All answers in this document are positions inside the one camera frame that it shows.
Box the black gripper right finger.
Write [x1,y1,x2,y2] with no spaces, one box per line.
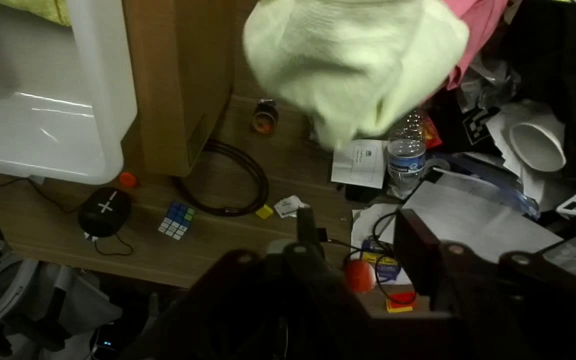
[393,209,576,360]

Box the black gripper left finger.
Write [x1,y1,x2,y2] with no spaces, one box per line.
[119,206,395,360]

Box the pale green terry towel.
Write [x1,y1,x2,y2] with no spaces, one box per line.
[240,0,472,151]

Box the pink garment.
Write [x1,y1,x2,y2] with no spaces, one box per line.
[441,0,510,91]

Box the bright yellow cloth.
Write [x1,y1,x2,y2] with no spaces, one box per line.
[0,0,74,30]

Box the white plastic container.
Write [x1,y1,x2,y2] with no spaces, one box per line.
[0,0,140,188]

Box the white paper sheet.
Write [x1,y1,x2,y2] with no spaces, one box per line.
[397,179,563,265]

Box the red round gadget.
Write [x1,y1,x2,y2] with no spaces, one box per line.
[342,258,378,295]

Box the small yellow block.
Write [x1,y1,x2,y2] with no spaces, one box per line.
[253,202,275,221]

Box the small white packet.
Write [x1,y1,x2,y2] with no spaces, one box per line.
[272,192,308,221]

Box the red and yellow block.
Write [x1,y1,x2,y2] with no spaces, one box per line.
[383,288,417,316]

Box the Rubik's cube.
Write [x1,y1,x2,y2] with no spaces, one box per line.
[155,199,198,241]

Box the white cup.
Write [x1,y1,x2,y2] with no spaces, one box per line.
[505,120,569,173]

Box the white paper card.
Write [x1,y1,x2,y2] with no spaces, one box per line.
[327,136,390,192]

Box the clear plastic water bottle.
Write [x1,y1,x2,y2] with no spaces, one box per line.
[383,108,429,202]

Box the round black speaker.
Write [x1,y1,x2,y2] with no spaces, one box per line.
[76,185,134,239]

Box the black and white tag card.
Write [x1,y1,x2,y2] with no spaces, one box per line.
[459,106,497,146]

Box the small orange object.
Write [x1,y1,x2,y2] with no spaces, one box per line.
[113,169,140,190]

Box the orange and black tape roll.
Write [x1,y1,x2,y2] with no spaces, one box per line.
[251,96,282,139]

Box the red snack wrapper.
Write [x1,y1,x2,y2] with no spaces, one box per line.
[419,111,446,149]

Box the silver patterned pouch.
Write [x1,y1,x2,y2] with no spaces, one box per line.
[455,52,523,113]

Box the black cable loop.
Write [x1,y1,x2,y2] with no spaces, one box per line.
[173,137,272,220]

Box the thin black cord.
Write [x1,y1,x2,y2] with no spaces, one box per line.
[329,207,404,304]

